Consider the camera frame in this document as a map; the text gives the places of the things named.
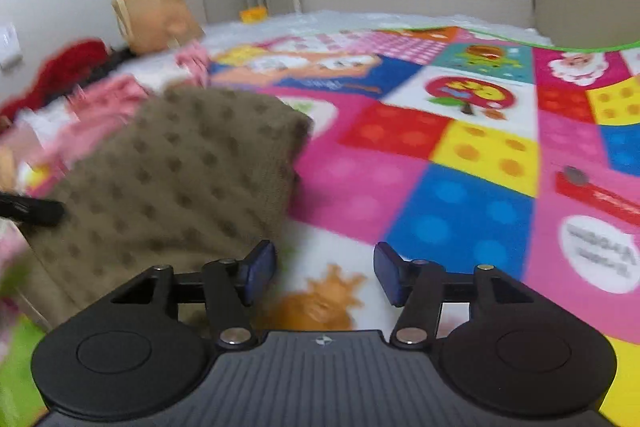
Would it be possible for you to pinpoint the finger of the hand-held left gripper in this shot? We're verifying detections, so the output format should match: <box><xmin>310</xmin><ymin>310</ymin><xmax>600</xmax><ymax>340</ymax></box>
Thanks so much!
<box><xmin>0</xmin><ymin>192</ymin><xmax>67</xmax><ymax>228</ymax></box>

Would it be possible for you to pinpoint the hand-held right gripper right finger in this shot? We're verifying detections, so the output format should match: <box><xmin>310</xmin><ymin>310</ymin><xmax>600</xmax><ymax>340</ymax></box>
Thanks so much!
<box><xmin>374</xmin><ymin>241</ymin><xmax>540</xmax><ymax>350</ymax></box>

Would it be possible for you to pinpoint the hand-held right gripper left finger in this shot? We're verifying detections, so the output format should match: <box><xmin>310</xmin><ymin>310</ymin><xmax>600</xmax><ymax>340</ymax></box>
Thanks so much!
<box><xmin>110</xmin><ymin>239</ymin><xmax>278</xmax><ymax>350</ymax></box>

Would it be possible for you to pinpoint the olive polka dot corduroy dress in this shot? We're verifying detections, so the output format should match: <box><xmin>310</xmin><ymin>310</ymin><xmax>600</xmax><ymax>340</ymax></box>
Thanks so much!
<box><xmin>25</xmin><ymin>87</ymin><xmax>313</xmax><ymax>328</ymax></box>

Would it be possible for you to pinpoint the pink ribbed sweater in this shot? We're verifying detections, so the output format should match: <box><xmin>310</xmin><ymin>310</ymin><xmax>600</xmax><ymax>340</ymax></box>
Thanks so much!
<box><xmin>0</xmin><ymin>74</ymin><xmax>153</xmax><ymax>192</ymax></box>

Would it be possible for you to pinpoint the colourful cartoon play mat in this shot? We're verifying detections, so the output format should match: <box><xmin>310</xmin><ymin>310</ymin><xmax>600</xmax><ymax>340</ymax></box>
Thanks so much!
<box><xmin>0</xmin><ymin>26</ymin><xmax>640</xmax><ymax>427</ymax></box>

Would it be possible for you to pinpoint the red knitted garment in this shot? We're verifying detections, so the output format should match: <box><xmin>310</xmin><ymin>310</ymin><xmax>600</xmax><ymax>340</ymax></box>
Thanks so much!
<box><xmin>0</xmin><ymin>38</ymin><xmax>112</xmax><ymax>118</ymax></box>

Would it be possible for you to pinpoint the white and pink garment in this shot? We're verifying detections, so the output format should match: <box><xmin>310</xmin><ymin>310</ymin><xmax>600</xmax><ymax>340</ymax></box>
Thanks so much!
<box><xmin>172</xmin><ymin>41</ymin><xmax>212</xmax><ymax>88</ymax></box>

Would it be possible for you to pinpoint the brown paper bag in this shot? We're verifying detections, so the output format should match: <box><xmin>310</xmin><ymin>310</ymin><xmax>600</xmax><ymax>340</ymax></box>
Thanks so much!
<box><xmin>111</xmin><ymin>0</ymin><xmax>206</xmax><ymax>55</ymax></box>

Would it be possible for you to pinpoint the white wall switch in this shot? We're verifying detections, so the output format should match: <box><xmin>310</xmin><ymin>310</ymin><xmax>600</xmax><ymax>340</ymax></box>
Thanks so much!
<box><xmin>0</xmin><ymin>23</ymin><xmax>24</xmax><ymax>70</ymax></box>

